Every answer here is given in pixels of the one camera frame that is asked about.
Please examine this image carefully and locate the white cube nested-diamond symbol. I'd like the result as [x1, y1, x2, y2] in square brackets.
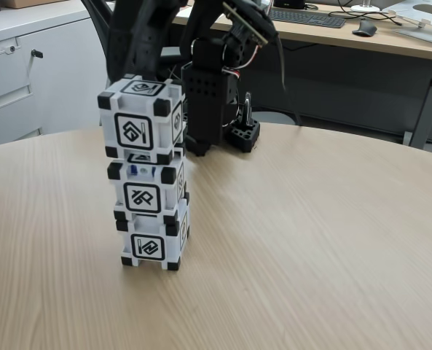
[97, 74, 186, 165]

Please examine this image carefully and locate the white drawer cabinet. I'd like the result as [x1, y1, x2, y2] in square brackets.
[0, 0, 113, 149]

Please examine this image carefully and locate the white round stand base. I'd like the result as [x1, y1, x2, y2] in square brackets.
[349, 0, 383, 12]

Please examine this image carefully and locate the silver metal clamp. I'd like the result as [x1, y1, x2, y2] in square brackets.
[241, 90, 256, 128]

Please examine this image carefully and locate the silver laptop stand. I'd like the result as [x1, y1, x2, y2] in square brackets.
[381, 0, 432, 45]

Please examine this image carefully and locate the bare circuit board camera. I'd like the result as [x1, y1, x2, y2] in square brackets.
[222, 0, 279, 47]

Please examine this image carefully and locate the white cube crossed-loop symbol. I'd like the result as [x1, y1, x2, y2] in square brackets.
[107, 152, 187, 219]

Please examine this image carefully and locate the dark camera cable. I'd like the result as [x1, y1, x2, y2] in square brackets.
[270, 21, 301, 127]

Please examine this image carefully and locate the black keyboard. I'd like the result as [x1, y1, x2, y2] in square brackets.
[267, 7, 347, 29]

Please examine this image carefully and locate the tangled cable bundle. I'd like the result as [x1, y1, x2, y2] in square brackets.
[164, 65, 184, 87]

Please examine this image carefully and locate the dark computer mouse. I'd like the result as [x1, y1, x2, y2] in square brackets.
[351, 20, 379, 37]

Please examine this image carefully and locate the white cube bar-diamond symbol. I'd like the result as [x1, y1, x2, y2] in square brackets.
[114, 202, 192, 273]

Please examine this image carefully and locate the brown cardboard box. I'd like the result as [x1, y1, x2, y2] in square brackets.
[4, 0, 56, 10]

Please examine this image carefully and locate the black mesh office chair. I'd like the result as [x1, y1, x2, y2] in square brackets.
[80, 0, 299, 128]

